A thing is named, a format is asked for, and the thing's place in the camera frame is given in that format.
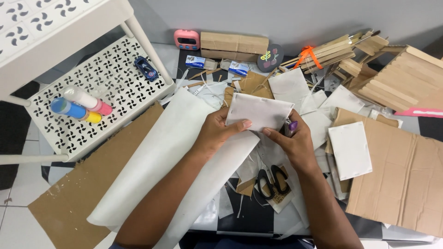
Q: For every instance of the person's right hand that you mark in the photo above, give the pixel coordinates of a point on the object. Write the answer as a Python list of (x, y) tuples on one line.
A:
[(295, 145)]

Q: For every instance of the person's left hand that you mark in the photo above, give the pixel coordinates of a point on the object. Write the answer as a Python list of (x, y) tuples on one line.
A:
[(215, 133)]

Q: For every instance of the purple stapler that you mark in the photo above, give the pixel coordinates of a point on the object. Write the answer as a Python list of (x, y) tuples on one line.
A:
[(290, 127)]

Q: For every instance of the white paper-covered card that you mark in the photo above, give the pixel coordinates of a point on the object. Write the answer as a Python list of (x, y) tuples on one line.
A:
[(259, 111)]

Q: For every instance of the heap of paper scraps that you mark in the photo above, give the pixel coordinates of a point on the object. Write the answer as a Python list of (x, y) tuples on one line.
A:
[(270, 173)]

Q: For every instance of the white paper-covered panel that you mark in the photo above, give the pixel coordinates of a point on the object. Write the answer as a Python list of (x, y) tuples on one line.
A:
[(349, 150)]

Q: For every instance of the white paper sheet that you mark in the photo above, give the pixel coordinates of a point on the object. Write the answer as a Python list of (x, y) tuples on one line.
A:
[(290, 88)]

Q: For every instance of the large white paper roll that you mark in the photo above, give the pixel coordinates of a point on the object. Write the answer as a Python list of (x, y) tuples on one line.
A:
[(166, 166)]

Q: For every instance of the small brown cardboard piece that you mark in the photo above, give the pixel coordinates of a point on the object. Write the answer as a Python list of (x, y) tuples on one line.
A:
[(254, 84)]

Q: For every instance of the blue staples box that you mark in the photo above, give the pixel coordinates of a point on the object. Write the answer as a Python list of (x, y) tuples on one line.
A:
[(238, 68), (196, 62)]

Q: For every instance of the brown cardboard box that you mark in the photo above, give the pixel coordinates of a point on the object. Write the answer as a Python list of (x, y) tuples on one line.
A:
[(233, 46)]

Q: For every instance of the black painted flower stone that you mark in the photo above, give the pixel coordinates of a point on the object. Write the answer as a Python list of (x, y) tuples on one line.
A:
[(270, 57)]

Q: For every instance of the orange ribbon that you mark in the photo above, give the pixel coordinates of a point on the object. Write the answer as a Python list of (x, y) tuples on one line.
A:
[(307, 55)]

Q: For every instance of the blue toy car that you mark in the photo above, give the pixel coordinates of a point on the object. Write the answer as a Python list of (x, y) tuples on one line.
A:
[(146, 68)]

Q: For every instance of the bundle of wooden craft sticks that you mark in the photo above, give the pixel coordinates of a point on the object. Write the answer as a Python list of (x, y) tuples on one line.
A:
[(325, 55)]

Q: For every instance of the pink digital timer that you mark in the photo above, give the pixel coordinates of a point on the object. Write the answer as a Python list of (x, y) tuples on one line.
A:
[(187, 39)]

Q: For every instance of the large creased cardboard sheet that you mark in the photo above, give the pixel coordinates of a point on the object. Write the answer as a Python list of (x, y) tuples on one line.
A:
[(398, 173)]

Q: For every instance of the wooden stick house model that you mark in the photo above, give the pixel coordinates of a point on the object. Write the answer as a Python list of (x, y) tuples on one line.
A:
[(391, 76)]

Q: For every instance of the paint brushes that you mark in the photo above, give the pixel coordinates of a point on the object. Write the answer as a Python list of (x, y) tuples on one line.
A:
[(363, 36)]

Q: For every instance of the pink paper strip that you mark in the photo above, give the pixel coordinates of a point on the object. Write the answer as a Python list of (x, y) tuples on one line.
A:
[(420, 112)]

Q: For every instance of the pink capped glitter tube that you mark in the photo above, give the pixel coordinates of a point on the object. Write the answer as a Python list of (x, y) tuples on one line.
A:
[(86, 100)]

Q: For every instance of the long brown cardboard sheet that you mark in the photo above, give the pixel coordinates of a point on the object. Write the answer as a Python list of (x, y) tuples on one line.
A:
[(86, 186)]

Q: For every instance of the blue yellow capped tube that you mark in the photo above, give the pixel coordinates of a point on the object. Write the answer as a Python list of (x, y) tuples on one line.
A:
[(74, 110)]

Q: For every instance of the white perforated plastic cart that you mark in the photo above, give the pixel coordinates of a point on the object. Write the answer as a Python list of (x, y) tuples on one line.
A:
[(69, 69)]

